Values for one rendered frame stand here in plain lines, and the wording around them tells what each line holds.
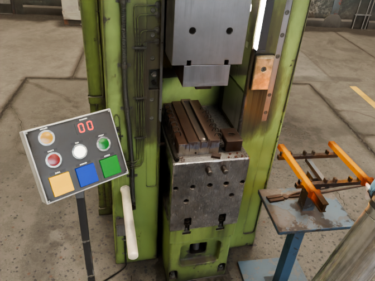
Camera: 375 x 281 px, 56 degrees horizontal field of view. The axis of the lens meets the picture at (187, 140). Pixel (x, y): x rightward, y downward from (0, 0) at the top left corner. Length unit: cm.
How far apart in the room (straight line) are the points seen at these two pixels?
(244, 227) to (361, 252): 143
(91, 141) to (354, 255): 98
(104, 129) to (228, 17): 65
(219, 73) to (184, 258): 116
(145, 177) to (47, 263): 92
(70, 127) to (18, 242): 138
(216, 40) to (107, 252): 157
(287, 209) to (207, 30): 96
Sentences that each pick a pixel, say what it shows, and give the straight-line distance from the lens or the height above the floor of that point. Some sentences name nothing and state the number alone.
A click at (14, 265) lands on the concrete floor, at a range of 252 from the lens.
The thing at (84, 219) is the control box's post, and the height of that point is 67.
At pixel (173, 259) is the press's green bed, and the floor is 23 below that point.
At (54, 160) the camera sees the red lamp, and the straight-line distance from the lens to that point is 138.
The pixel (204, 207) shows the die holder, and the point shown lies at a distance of 184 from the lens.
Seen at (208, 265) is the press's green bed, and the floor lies 12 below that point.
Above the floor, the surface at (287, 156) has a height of 95.
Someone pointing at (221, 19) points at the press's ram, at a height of 155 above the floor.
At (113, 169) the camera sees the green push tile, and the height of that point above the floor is 100.
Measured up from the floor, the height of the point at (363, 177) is 100.
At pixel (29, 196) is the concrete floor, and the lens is 295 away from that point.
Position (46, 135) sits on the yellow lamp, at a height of 117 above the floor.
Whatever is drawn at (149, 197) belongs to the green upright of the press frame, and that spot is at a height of 54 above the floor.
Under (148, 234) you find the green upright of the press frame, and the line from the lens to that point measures 220.
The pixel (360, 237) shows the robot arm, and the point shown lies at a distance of 103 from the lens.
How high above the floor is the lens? 188
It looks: 33 degrees down
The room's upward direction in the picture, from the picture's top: 5 degrees clockwise
